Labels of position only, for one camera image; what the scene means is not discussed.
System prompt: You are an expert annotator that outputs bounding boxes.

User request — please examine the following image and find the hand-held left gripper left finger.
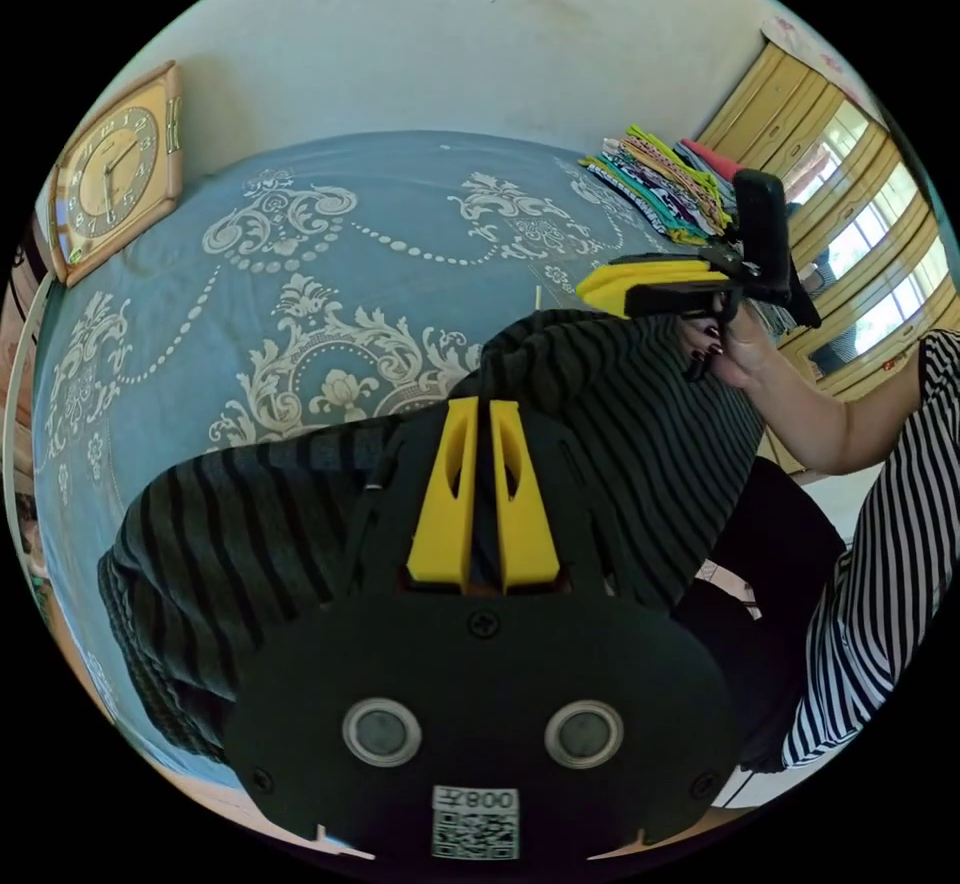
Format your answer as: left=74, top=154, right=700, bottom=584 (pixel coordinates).
left=405, top=397, right=480, bottom=591

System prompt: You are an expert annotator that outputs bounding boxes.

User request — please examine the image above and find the grey black striped long sleeve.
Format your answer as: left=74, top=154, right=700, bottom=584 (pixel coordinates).
left=97, top=307, right=768, bottom=767

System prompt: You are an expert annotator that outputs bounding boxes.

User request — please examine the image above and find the yellow cupboard with mirror doors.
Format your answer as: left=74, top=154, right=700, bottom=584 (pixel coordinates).
left=693, top=28, right=960, bottom=477

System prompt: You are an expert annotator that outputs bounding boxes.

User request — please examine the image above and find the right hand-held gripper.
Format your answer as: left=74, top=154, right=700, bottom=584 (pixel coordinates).
left=575, top=241, right=823, bottom=383

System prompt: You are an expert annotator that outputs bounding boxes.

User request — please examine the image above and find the square wooden wall clock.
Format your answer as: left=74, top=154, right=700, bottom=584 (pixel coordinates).
left=46, top=60, right=186, bottom=290

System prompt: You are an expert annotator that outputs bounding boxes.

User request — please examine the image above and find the person's right forearm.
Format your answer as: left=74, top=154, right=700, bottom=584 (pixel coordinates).
left=749, top=343, right=928, bottom=478

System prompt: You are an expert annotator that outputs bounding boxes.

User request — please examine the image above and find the person's body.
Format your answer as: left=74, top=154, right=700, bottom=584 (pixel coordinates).
left=669, top=328, right=960, bottom=777

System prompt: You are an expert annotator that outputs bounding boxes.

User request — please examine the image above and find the bed with blue printed sheet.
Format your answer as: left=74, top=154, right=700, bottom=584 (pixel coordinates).
left=29, top=130, right=755, bottom=799

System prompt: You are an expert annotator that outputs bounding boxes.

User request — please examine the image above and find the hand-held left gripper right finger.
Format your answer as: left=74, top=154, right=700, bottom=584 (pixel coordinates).
left=489, top=400, right=562, bottom=594

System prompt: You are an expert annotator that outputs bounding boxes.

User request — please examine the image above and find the person's right hand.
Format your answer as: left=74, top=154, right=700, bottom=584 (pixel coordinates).
left=679, top=301, right=787, bottom=392

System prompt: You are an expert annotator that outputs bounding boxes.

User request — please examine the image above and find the pile of clothes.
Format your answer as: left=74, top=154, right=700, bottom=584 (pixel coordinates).
left=577, top=122, right=798, bottom=339

